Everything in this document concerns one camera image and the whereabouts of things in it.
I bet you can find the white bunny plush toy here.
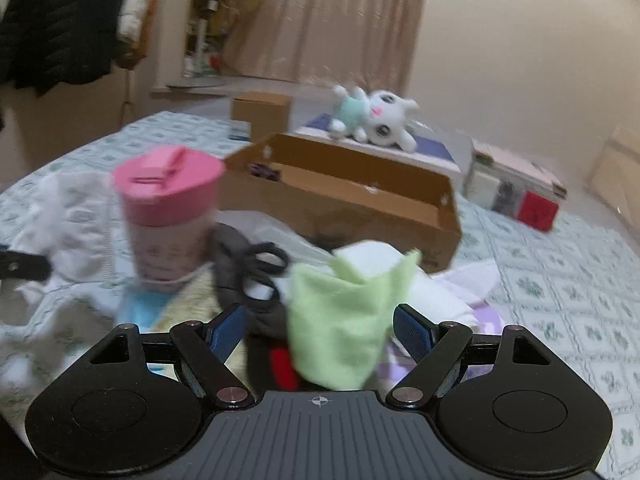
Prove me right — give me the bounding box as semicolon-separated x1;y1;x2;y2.
327;85;421;154

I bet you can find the thin white cloth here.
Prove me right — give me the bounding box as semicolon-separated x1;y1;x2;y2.
9;170;132;313

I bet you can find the blue white flat box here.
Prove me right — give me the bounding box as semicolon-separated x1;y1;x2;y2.
292;112;473;186

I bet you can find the white puffer jacket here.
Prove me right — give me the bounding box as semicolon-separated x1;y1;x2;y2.
116;0;159;44

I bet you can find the brown jacket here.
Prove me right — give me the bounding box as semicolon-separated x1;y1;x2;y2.
120;0;160;69

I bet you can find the black puffer jacket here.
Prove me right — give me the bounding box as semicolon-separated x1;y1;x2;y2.
0;0;129;99

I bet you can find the white red packet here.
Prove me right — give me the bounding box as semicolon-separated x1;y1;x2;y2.
462;162;561;233

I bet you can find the light blue cloth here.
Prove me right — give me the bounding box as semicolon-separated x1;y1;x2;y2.
119;291;172;332

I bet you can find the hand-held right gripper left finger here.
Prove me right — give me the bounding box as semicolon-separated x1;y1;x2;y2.
87;305;251;408

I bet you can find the light green cloth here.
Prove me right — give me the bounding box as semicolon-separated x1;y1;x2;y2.
287;249;422;391

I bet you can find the small closed cardboard box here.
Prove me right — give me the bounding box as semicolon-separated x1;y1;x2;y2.
231;91;293;143

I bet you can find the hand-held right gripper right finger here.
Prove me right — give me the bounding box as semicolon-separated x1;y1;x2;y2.
387;304;551;408

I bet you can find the cluttered shelf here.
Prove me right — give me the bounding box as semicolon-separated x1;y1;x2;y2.
181;0;252;79

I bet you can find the beige curtain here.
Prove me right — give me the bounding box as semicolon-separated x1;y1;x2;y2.
224;0;432;92

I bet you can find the black red cloth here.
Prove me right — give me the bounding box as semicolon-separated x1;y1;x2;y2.
244;332;302;392

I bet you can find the pink lidded cup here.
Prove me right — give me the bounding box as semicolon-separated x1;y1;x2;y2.
111;145;227;295

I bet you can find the beige wooden board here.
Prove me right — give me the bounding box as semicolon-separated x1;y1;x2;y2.
584;126;640;211

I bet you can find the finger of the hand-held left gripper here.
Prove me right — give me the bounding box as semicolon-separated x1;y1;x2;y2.
0;249;52;281

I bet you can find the pink book stack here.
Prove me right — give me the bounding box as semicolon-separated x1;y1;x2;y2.
471;139;569;202

